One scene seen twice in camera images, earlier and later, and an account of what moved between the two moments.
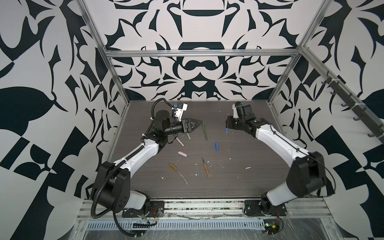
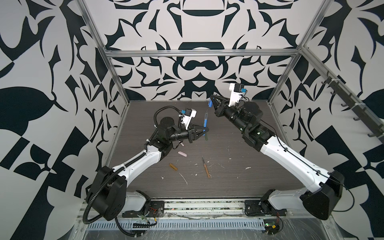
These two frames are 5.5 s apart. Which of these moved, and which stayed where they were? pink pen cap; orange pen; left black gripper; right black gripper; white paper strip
Moved: right black gripper; left black gripper
Stayed: orange pen; pink pen cap; white paper strip
